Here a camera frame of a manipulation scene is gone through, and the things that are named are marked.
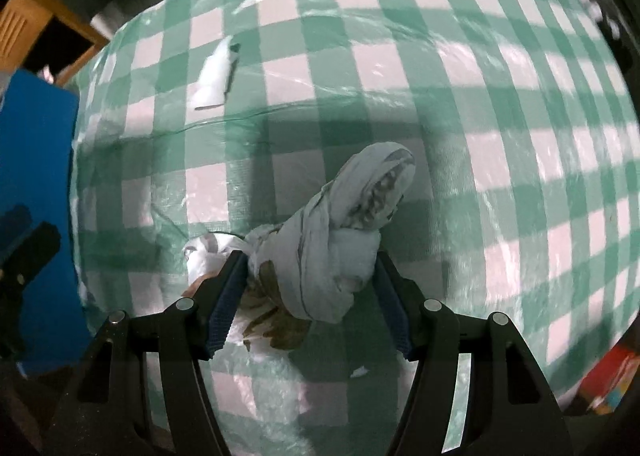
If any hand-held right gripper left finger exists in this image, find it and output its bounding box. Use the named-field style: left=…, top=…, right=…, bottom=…
left=47, top=248, right=251, bottom=456

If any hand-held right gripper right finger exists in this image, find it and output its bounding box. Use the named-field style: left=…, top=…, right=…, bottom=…
left=375, top=251, right=573, bottom=456

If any white wrapper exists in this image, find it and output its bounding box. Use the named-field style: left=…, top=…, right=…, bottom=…
left=192, top=34, right=242, bottom=111

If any white crumpled plastic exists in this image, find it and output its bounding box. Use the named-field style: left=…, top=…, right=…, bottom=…
left=181, top=233, right=251, bottom=287

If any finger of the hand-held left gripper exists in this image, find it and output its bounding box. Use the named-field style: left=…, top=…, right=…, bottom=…
left=0, top=222, right=62, bottom=362
left=0, top=205, right=33, bottom=257

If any colourful box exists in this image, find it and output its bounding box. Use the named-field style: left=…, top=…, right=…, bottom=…
left=575, top=343, right=638, bottom=417

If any green checked tablecloth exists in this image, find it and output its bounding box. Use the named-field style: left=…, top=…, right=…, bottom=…
left=70, top=0, right=640, bottom=456

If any pale printed cloth bundle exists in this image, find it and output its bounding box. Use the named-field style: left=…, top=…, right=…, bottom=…
left=240, top=142, right=418, bottom=352

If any wooden louvered door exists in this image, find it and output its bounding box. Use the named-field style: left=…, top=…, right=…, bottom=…
left=0, top=0, right=108, bottom=86

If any blue flat box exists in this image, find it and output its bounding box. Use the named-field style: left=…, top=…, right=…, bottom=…
left=0, top=66, right=83, bottom=379

